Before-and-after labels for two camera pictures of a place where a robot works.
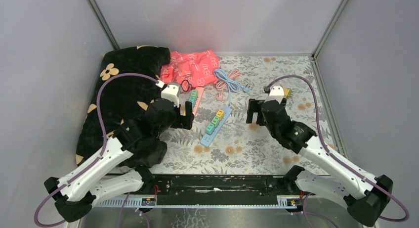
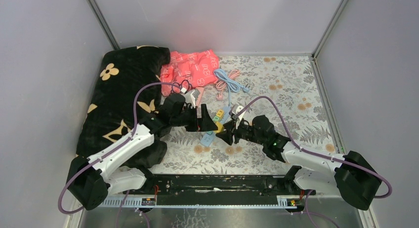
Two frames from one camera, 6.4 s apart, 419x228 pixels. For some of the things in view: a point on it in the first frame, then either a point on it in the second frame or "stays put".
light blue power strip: (207, 139) stays put
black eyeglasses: (186, 86) stays put
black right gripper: (254, 106) to (234, 125)
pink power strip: (200, 92) stays put
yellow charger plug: (220, 114) stays put
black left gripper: (183, 121) to (205, 123)
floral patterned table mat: (223, 143) stays put
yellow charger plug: (287, 92) to (220, 127)
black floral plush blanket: (127, 79) stays put
